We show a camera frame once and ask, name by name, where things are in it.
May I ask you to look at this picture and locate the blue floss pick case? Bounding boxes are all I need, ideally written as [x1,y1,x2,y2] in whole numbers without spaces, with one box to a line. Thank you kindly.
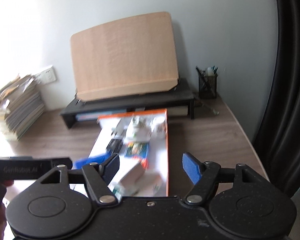
[74,152,111,169]

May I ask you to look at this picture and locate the white barcode carton box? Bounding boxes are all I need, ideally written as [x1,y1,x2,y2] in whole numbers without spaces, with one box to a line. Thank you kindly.
[118,159,145,188]

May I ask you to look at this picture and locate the white mosquito repellent plug heater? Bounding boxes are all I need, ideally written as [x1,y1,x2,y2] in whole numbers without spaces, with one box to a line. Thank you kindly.
[126,115,152,142]

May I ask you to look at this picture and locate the black usb charger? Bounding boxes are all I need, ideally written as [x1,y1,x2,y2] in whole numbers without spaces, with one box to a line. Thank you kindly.
[106,139,123,154]

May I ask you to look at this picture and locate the red blue playing card box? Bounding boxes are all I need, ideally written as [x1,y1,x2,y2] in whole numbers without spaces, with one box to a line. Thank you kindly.
[125,142,149,170]

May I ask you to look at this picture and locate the teal green carton box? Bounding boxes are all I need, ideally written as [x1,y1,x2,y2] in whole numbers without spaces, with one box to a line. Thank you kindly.
[112,173,164,197]

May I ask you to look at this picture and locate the white usb charger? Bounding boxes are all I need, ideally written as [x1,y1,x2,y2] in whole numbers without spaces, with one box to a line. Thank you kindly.
[111,127,125,138]

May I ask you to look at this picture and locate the orange white cardboard tray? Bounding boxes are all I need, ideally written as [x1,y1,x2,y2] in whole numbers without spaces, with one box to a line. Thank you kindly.
[74,109,168,198]

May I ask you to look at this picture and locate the small white mosquito heater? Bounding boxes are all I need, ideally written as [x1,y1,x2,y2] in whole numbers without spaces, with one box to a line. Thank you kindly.
[151,116,166,139]

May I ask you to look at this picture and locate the stack of books and papers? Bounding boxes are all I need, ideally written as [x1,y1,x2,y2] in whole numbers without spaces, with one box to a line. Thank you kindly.
[0,75,45,141]

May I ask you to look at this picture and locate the black monitor riser shelf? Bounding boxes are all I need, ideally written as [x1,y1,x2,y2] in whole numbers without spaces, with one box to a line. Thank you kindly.
[60,78,194,129]

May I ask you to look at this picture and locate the black mesh pen holder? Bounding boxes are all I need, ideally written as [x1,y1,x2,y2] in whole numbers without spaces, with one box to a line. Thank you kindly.
[196,66,218,99]

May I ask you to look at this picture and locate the black curtain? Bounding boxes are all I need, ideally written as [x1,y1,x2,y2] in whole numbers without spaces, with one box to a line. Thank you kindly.
[253,0,300,197]

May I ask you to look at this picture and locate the wooden reading stand board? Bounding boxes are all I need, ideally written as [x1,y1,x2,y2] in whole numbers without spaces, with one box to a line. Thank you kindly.
[70,12,179,101]

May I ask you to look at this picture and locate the white double wall socket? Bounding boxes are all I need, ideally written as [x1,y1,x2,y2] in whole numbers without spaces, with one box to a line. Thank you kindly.
[34,65,57,85]

